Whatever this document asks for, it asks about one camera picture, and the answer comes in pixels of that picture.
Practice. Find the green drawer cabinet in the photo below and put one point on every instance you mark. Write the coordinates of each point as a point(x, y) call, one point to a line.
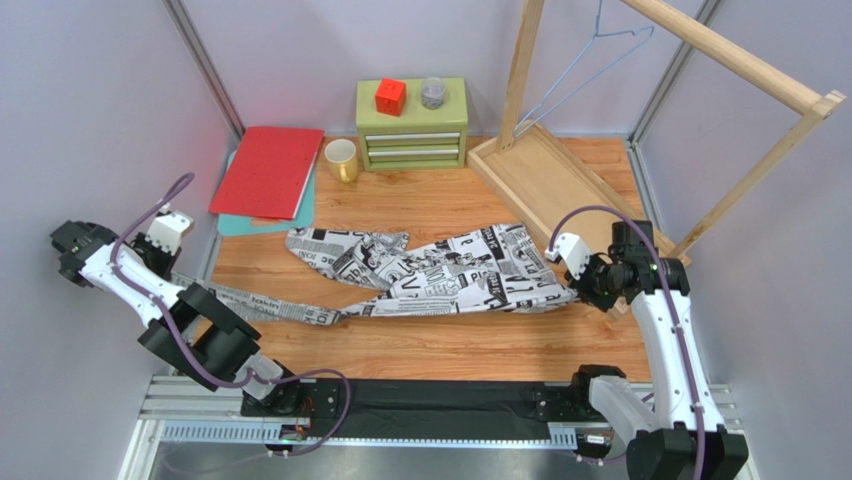
point(419, 137)

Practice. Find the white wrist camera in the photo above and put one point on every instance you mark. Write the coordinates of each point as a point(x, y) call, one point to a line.
point(168, 229)
point(571, 250)

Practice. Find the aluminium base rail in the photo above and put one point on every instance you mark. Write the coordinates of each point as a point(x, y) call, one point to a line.
point(176, 409)

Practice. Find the red cube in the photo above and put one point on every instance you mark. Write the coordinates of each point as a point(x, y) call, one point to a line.
point(390, 96)

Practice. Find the wooden clothes rack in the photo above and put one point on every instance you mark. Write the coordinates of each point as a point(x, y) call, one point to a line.
point(538, 176)

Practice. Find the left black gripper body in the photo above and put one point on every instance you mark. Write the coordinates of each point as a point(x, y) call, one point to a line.
point(156, 259)

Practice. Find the clear glass jar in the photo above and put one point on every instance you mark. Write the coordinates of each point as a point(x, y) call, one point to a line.
point(432, 92)

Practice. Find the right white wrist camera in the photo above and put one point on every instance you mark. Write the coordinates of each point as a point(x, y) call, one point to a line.
point(571, 250)

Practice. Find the teal cutting board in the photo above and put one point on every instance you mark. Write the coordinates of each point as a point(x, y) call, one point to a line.
point(231, 225)

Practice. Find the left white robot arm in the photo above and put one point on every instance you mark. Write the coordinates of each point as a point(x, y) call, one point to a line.
point(186, 324)

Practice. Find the newspaper print trousers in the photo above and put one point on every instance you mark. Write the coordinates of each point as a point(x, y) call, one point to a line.
point(496, 268)

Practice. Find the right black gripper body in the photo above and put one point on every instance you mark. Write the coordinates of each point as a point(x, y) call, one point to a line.
point(587, 285)

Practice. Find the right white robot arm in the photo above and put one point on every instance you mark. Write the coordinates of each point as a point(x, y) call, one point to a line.
point(682, 435)

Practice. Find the red board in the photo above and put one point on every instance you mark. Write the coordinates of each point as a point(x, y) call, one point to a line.
point(269, 172)

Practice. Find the yellow mug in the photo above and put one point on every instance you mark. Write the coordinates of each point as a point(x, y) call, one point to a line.
point(341, 155)

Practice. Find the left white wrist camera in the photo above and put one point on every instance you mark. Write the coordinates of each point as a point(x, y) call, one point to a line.
point(168, 229)

